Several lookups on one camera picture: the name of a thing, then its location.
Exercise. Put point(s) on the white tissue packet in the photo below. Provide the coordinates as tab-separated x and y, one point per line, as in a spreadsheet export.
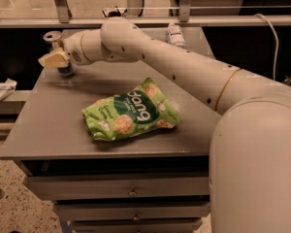
7	88

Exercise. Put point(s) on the silver blue redbull can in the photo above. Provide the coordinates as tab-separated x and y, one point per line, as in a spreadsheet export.
51	37

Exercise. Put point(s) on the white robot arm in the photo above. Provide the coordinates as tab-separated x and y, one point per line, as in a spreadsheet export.
250	149

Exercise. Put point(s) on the metal railing frame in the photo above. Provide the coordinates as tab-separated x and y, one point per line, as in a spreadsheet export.
91	13

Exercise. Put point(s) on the green dang chips bag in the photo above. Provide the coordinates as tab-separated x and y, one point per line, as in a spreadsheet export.
137	112

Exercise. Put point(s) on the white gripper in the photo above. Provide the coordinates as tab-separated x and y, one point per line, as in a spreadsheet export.
73	48

